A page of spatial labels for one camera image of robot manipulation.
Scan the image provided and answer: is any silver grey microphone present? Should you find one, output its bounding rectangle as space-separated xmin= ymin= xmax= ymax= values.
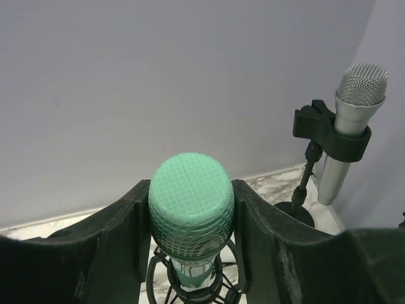
xmin=318 ymin=63 xmax=389 ymax=205

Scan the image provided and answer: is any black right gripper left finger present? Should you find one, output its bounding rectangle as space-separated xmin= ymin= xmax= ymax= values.
xmin=1 ymin=180 xmax=151 ymax=303

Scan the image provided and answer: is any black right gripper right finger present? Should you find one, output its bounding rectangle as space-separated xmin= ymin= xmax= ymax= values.
xmin=232 ymin=180 xmax=404 ymax=303

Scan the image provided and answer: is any black round-base microphone stand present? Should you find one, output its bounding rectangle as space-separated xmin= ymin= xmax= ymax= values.
xmin=275 ymin=99 xmax=371 ymax=228

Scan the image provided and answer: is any mint green microphone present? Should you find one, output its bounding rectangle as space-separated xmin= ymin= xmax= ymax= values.
xmin=147 ymin=152 xmax=237 ymax=289

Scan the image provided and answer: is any black tripod microphone stand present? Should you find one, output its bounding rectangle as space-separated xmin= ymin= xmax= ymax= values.
xmin=146 ymin=240 xmax=245 ymax=304

